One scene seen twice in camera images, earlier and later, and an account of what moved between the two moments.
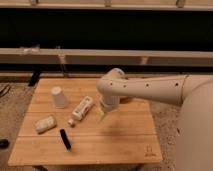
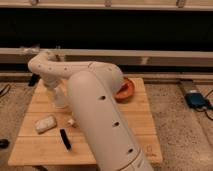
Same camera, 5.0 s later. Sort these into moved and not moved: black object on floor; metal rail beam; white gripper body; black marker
Moved: white gripper body
Not moved: black marker; black object on floor; metal rail beam
